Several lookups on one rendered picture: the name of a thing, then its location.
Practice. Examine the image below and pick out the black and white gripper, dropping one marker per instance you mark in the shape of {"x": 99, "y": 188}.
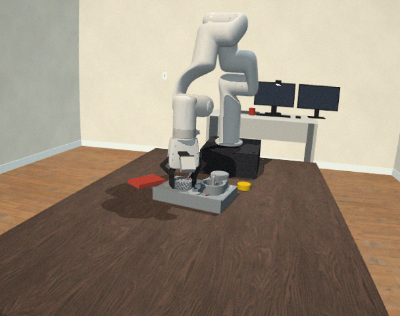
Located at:
{"x": 175, "y": 145}

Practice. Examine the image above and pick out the yellow short cylinder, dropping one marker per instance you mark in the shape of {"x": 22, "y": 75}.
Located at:
{"x": 244, "y": 186}

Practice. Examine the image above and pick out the red flat rectangular block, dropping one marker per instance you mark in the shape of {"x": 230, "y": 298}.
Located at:
{"x": 146, "y": 181}

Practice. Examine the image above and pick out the white gear with red arrow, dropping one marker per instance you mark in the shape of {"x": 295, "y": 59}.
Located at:
{"x": 182, "y": 183}

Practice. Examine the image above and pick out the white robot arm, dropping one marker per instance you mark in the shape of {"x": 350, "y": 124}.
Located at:
{"x": 218, "y": 36}

